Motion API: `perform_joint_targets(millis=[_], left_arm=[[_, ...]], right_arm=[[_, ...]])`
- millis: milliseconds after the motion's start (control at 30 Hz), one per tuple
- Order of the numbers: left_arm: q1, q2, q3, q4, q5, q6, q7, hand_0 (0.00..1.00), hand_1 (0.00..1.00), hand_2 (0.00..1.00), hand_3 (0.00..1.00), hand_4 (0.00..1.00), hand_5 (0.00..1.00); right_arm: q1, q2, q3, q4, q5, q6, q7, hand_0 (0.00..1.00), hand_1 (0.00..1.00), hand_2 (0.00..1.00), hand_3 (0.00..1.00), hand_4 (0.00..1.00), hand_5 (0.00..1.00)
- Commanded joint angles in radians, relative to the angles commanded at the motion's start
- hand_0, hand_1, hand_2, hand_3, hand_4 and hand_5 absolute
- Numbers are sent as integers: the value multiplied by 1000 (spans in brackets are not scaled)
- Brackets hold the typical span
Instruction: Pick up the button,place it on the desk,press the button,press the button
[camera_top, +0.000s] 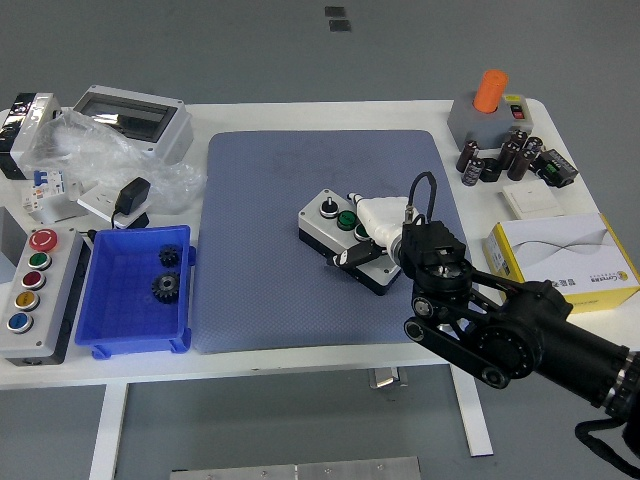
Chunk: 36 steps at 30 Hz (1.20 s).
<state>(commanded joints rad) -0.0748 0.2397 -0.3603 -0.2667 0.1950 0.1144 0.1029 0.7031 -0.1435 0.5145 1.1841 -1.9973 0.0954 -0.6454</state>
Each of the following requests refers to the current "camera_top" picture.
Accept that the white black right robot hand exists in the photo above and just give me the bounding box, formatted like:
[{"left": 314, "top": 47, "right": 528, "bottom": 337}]
[{"left": 327, "top": 191, "right": 412, "bottom": 269}]

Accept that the grey four-button control box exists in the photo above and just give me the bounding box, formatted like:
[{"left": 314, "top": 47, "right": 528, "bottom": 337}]
[{"left": 298, "top": 188, "right": 404, "bottom": 296}]

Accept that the grey five-button control box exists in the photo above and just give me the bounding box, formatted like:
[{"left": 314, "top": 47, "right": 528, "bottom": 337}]
[{"left": 0, "top": 227, "right": 92, "bottom": 367}]

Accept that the short black capacitor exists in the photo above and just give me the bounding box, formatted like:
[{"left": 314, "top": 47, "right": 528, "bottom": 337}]
[{"left": 479, "top": 157, "right": 503, "bottom": 183}]

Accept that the blue-grey table mat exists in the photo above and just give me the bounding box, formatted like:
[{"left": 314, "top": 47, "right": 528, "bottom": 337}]
[{"left": 192, "top": 129, "right": 486, "bottom": 355}]

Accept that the orange cylinder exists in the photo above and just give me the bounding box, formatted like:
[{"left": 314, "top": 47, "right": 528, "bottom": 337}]
[{"left": 473, "top": 68, "right": 510, "bottom": 114}]

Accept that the black module with green label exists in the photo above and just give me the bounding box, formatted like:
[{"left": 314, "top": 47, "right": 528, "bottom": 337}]
[{"left": 530, "top": 148, "right": 580, "bottom": 189}]

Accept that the yellow white cardboard box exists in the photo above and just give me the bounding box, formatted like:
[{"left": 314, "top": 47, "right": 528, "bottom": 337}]
[{"left": 482, "top": 212, "right": 640, "bottom": 315}]

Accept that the large black bevel gear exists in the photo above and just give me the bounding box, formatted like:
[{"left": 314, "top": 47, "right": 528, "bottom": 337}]
[{"left": 151, "top": 271, "right": 182, "bottom": 304}]

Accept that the white table leg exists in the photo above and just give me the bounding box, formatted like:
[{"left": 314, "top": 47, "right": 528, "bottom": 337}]
[
  {"left": 88, "top": 383, "right": 130, "bottom": 480},
  {"left": 449, "top": 367, "right": 495, "bottom": 457}
]

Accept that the black power adapter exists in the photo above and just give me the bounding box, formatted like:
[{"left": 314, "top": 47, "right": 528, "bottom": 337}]
[{"left": 110, "top": 176, "right": 152, "bottom": 230}]

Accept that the grey metal plate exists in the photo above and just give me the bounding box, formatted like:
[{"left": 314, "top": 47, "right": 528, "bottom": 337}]
[{"left": 169, "top": 456, "right": 421, "bottom": 480}]

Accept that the blue plastic bin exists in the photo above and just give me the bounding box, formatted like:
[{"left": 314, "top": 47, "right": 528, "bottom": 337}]
[{"left": 74, "top": 224, "right": 197, "bottom": 360}]

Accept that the white power socket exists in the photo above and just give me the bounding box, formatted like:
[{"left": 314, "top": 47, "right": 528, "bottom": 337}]
[{"left": 77, "top": 184, "right": 151, "bottom": 229}]

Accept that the clear plastic bag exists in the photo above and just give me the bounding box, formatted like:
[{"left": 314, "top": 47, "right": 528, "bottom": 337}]
[{"left": 22, "top": 108, "right": 207, "bottom": 214}]

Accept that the white blue circuit breaker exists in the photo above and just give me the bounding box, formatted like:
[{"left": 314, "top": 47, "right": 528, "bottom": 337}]
[{"left": 20, "top": 168, "right": 69, "bottom": 214}]

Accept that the white black electrical device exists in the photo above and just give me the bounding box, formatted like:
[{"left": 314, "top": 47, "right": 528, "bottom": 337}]
[{"left": 0, "top": 92, "right": 62, "bottom": 180}]

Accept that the plain grey box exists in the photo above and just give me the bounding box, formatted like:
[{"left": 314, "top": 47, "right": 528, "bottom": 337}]
[{"left": 0, "top": 207, "right": 29, "bottom": 286}]

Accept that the grey switch base box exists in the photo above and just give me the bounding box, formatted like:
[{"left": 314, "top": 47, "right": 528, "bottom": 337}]
[{"left": 446, "top": 93, "right": 535, "bottom": 151}]

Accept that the white wall switch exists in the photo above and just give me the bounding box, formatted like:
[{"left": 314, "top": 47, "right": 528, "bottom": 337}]
[{"left": 501, "top": 179, "right": 566, "bottom": 219}]

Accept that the metal table bracket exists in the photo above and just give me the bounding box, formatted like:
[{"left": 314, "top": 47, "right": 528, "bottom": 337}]
[{"left": 368, "top": 367, "right": 409, "bottom": 390}]

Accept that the grey enclosure with clear lid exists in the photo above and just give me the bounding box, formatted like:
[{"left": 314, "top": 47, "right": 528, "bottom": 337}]
[{"left": 72, "top": 84, "right": 195, "bottom": 166}]

